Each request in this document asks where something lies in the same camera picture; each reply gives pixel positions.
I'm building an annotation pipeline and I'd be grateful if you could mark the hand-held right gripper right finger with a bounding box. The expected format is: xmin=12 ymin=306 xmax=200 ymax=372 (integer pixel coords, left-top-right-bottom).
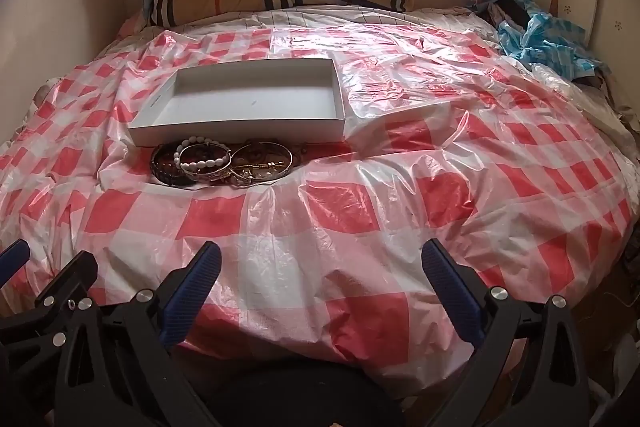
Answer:
xmin=421 ymin=238 xmax=601 ymax=427

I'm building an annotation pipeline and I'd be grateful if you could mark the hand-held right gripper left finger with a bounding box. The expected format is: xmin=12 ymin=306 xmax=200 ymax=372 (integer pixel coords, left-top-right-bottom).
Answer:
xmin=50 ymin=241 xmax=222 ymax=427

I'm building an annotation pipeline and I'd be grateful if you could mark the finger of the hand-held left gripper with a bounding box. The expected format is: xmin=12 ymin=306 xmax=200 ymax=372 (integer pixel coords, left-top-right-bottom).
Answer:
xmin=0 ymin=252 xmax=98 ymax=358
xmin=0 ymin=239 xmax=31 ymax=293

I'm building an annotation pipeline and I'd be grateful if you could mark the black braided bracelet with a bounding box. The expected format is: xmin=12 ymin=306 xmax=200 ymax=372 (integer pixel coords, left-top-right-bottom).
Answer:
xmin=151 ymin=142 xmax=201 ymax=188

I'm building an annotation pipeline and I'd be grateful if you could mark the white bead bracelet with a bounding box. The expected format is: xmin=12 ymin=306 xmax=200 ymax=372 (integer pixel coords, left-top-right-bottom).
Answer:
xmin=173 ymin=136 xmax=234 ymax=175

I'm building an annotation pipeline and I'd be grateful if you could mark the brown wooden bead bracelet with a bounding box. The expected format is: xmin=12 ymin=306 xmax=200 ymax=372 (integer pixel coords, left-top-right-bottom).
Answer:
xmin=152 ymin=144 xmax=183 ymax=175

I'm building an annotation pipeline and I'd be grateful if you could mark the silver bangle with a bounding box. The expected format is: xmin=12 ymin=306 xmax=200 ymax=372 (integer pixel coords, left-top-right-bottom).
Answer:
xmin=229 ymin=140 xmax=294 ymax=182

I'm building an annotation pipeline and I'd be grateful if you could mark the white cardboard box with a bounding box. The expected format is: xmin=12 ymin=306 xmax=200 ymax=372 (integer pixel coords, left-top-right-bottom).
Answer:
xmin=127 ymin=58 xmax=347 ymax=148

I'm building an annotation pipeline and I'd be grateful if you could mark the red checkered plastic sheet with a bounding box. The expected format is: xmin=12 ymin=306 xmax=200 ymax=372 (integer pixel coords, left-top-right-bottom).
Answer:
xmin=0 ymin=24 xmax=636 ymax=373

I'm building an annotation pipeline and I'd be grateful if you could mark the blue striped plastic bag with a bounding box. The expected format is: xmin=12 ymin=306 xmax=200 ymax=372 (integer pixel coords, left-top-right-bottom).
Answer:
xmin=497 ymin=12 xmax=608 ymax=78

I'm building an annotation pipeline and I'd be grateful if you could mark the pile of dark clothes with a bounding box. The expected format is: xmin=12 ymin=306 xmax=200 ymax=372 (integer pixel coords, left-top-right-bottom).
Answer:
xmin=475 ymin=0 xmax=531 ymax=28

